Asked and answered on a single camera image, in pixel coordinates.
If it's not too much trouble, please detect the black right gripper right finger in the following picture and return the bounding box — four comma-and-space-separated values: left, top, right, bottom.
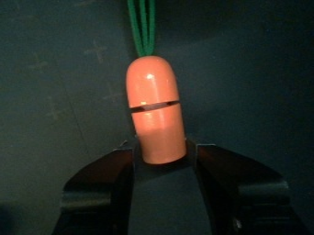
185, 137, 312, 235

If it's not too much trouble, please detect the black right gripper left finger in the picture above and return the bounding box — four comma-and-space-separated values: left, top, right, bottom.
53, 140, 143, 235

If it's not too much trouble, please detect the orange toy carrot green stem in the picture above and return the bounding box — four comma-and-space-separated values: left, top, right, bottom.
126, 0, 189, 165

